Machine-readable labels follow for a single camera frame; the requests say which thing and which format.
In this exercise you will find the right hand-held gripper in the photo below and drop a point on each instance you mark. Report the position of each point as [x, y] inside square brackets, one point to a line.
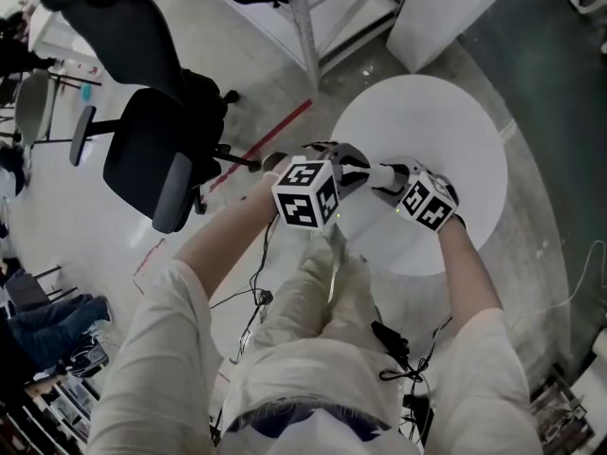
[429, 202]

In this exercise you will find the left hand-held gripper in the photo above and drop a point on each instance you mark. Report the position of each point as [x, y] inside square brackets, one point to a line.
[303, 192]

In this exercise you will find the small white cylinder object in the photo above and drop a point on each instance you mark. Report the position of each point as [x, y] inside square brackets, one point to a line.
[381, 175]

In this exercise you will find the person's left forearm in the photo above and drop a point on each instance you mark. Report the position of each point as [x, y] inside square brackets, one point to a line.
[227, 235]

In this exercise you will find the person's right forearm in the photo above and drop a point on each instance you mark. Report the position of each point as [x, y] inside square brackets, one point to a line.
[467, 268]

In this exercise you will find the person's beige trousers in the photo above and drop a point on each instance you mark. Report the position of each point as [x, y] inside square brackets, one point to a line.
[303, 301]

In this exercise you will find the black battery pack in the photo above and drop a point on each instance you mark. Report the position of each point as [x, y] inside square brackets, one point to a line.
[389, 341]

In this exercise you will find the white metal shelf rack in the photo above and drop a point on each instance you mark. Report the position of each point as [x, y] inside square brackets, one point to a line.
[332, 7]

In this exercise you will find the white square pillar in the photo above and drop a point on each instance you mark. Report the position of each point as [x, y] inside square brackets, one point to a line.
[446, 12]

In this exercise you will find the black office chair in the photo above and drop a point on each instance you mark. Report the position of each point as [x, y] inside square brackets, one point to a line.
[156, 150]

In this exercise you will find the teal small object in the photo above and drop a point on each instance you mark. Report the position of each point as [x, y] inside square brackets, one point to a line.
[87, 92]

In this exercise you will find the person's beige shirt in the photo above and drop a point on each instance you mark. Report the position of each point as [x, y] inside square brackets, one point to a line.
[156, 372]

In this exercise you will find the stack of printed papers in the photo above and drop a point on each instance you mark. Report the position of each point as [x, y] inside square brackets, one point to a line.
[562, 410]

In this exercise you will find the white table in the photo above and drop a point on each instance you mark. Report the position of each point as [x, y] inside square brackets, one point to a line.
[61, 36]

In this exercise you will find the grey shell chair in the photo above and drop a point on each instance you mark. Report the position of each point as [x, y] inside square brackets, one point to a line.
[35, 107]

